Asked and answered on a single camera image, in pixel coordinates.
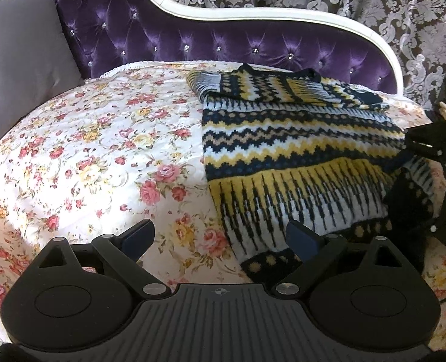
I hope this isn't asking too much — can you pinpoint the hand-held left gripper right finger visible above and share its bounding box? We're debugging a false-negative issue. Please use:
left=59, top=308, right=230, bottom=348
left=272, top=221, right=401, bottom=298

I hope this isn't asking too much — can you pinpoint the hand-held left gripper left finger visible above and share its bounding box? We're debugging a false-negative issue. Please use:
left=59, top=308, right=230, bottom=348
left=38, top=219, right=171, bottom=299

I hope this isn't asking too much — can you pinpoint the patterned navy yellow knit sweater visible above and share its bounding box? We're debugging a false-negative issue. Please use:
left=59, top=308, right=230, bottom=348
left=187, top=63, right=446, bottom=283

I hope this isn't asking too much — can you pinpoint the floral quilted blanket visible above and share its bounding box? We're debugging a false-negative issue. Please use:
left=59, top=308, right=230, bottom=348
left=0, top=60, right=446, bottom=348

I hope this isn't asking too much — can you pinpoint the brown damask curtain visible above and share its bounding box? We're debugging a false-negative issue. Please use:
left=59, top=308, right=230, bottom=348
left=153, top=0, right=446, bottom=121

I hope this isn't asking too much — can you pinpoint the purple tufted sofa backrest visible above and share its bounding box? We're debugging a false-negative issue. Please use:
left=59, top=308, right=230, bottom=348
left=6, top=0, right=405, bottom=95

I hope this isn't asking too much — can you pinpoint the grey cushion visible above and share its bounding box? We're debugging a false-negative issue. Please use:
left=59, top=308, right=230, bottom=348
left=0, top=0, right=85, bottom=163

